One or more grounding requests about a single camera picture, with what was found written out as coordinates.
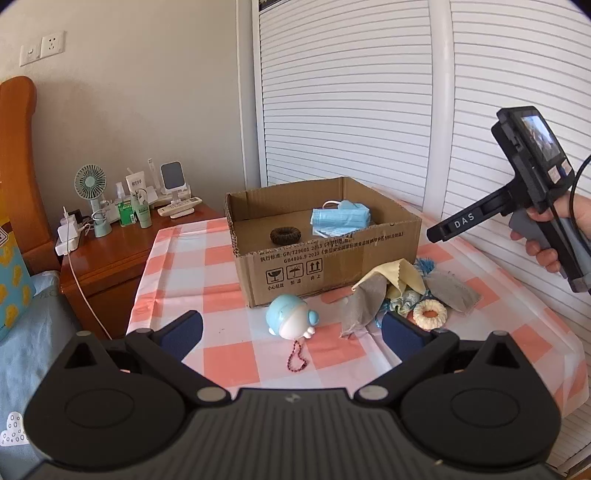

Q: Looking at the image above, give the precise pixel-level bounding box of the white charger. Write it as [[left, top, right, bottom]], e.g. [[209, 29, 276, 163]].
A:
[[58, 217, 83, 243]]

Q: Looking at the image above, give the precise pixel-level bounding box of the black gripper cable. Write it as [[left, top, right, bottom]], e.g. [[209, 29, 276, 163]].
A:
[[569, 154, 591, 243]]

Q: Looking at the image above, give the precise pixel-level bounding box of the yellow cloth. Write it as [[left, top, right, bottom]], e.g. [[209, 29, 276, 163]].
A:
[[352, 259, 426, 300]]

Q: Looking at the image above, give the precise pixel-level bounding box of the white charging cable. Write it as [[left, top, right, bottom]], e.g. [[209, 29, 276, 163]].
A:
[[61, 251, 112, 340]]

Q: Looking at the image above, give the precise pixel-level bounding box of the white phone stand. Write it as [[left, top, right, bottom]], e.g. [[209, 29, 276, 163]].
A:
[[159, 161, 191, 206]]

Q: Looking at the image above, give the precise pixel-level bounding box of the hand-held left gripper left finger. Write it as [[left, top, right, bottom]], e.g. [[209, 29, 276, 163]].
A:
[[65, 311, 230, 408]]

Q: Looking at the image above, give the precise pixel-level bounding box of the grey cloth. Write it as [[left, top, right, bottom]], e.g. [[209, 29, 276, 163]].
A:
[[425, 270, 481, 313], [339, 274, 386, 337]]

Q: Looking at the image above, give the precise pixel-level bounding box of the person's right hand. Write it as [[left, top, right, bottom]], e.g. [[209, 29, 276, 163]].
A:
[[510, 205, 564, 274]]

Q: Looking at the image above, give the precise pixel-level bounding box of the wooden headboard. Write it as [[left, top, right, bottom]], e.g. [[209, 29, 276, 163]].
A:
[[0, 76, 61, 273]]

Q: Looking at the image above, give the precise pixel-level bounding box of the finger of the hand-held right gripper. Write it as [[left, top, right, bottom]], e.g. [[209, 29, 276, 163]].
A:
[[426, 218, 455, 244]]

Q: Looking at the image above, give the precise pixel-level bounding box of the blue face mask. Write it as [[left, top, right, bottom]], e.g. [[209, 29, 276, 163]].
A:
[[310, 200, 371, 240]]

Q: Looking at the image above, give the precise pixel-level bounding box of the green desk fan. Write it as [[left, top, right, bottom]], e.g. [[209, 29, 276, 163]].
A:
[[75, 165, 112, 238]]

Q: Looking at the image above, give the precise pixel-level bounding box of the dark brown hair scrunchie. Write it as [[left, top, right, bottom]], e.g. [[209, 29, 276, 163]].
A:
[[270, 226, 302, 247]]

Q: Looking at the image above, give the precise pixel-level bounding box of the white louvred wardrobe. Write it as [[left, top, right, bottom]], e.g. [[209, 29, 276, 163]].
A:
[[235, 0, 591, 476]]

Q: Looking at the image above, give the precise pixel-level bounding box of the white router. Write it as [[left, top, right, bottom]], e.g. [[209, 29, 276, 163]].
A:
[[104, 158, 162, 210]]

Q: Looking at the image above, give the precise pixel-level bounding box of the white wall socket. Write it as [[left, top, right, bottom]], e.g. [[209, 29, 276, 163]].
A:
[[41, 31, 66, 60]]

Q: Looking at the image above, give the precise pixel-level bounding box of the blue plush toy keychain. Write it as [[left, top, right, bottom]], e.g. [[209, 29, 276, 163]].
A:
[[265, 295, 321, 373]]

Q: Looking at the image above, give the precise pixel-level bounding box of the white hair scrunchie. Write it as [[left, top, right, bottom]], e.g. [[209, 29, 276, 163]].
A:
[[412, 299, 448, 330]]

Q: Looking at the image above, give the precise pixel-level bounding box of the cardboard box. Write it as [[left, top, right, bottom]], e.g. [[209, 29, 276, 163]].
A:
[[225, 176, 423, 309]]

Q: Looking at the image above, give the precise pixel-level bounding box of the white remote control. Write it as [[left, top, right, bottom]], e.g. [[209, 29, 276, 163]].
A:
[[158, 198, 203, 217]]

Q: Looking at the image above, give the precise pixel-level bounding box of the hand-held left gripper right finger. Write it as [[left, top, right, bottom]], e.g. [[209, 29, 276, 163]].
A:
[[355, 312, 527, 407]]

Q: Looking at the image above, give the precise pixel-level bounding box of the wooden nightstand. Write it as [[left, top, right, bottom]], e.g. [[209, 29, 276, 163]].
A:
[[59, 203, 222, 340]]

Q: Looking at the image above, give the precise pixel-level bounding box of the blue bedsheet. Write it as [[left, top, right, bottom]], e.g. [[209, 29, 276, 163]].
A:
[[0, 270, 130, 467]]

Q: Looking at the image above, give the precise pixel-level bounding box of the blue patterned pouch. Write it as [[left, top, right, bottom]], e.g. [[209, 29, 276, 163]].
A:
[[385, 288, 423, 317]]

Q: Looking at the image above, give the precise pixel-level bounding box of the white power strip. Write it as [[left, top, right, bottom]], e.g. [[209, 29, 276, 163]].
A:
[[54, 231, 89, 256]]

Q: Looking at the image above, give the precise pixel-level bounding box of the light green tube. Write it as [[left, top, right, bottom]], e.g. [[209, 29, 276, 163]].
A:
[[134, 196, 152, 228]]

